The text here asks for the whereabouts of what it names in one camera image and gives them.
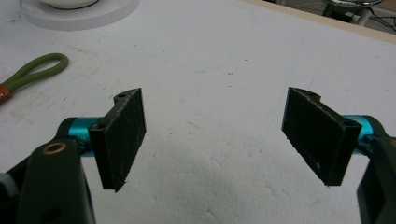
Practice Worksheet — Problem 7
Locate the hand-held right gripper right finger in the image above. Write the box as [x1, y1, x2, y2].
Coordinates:
[281, 87, 387, 187]

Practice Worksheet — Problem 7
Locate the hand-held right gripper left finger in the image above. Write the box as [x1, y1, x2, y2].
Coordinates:
[55, 87, 148, 193]

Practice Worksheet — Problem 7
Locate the white round plate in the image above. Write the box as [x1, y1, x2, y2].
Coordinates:
[20, 0, 140, 32]

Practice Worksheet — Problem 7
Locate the metal stand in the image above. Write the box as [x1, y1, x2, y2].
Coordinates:
[322, 0, 385, 27]

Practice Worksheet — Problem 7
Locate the white bowl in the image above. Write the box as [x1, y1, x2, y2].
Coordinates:
[38, 0, 101, 10]

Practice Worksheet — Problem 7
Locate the green cord loop strap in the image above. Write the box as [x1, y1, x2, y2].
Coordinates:
[0, 52, 69, 105]

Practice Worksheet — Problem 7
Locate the black cable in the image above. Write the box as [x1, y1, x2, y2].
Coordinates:
[369, 10, 396, 32]

